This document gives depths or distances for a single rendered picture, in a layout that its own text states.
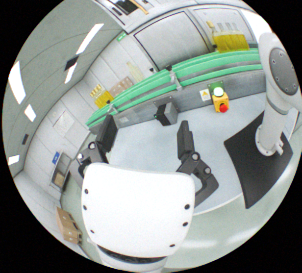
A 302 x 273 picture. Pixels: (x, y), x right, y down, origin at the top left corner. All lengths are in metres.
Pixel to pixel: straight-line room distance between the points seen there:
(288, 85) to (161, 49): 0.73
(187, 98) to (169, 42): 0.43
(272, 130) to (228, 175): 0.19
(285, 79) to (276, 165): 0.28
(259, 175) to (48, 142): 5.73
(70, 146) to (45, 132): 1.64
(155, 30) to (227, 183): 0.86
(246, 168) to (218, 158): 0.12
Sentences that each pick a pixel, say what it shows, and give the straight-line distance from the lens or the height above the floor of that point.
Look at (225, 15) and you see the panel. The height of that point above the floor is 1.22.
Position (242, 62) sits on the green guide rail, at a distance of 0.53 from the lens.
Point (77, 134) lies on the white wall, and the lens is 5.62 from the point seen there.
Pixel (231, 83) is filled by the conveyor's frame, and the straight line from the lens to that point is 0.51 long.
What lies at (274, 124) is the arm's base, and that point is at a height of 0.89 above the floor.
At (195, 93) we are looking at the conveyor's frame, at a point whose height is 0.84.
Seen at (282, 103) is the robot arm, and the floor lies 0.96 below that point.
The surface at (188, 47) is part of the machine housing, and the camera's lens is 0.74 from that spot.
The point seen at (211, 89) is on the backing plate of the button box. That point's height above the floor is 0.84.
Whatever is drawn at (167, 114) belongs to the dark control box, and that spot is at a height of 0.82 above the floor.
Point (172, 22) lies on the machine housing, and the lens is 0.76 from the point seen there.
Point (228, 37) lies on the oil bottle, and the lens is 0.61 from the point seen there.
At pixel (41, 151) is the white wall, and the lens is 5.64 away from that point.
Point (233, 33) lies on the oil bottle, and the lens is 0.63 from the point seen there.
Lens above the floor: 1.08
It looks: 32 degrees down
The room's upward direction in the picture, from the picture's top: 38 degrees counter-clockwise
